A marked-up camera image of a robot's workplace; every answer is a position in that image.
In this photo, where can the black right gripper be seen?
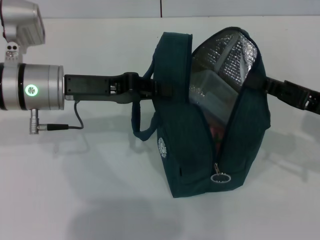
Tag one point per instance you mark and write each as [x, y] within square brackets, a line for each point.
[302, 97]

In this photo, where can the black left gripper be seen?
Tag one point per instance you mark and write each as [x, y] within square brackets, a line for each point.
[95, 85]

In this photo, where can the clear blue-rimmed food container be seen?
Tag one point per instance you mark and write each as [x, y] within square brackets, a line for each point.
[212, 82]

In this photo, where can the dark teal insulated lunch bag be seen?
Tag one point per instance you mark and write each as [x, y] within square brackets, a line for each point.
[190, 150]

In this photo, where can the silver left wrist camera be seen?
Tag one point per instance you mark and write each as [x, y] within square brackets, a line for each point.
[22, 17]

